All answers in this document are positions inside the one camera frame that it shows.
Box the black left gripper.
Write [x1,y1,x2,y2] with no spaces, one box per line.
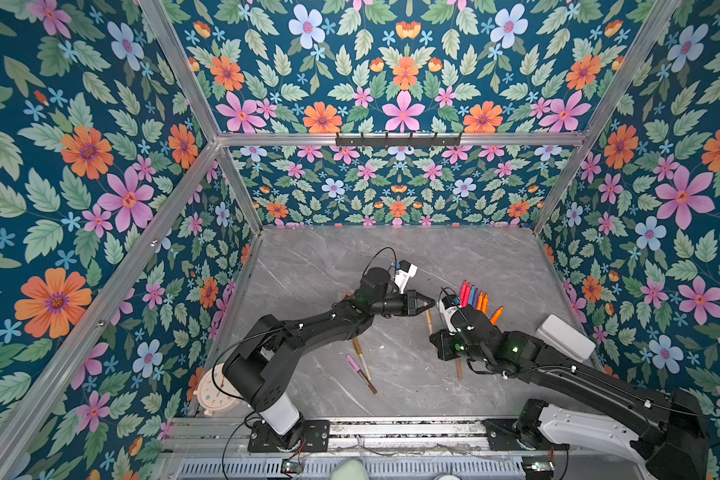
[370,286,437,315]

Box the beige pen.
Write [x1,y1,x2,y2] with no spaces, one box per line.
[425,308,435,335]

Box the pink highlighter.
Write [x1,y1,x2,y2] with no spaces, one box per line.
[461,282,472,307]
[459,280,468,303]

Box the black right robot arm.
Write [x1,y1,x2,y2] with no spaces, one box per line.
[429,307,709,479]

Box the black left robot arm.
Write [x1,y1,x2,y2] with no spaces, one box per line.
[221,267,436,448]

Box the gold brown pen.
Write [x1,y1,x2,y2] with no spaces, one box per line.
[352,338,372,380]

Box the pink cap brown pen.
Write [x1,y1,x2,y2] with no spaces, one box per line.
[346,354,378,395]

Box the white box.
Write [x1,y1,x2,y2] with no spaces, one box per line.
[536,315,595,362]

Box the metal hook rack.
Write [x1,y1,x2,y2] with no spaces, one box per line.
[334,132,462,149]

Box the round beige clock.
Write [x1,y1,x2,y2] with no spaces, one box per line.
[194,364,241,417]

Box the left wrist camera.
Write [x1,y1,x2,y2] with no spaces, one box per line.
[394,260,418,292]

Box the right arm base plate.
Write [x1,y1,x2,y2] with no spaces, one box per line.
[481,399,567,451]

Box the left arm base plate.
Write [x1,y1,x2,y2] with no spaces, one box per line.
[247,419,331,453]

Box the aluminium front rail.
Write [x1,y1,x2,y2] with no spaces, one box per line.
[161,416,661,457]

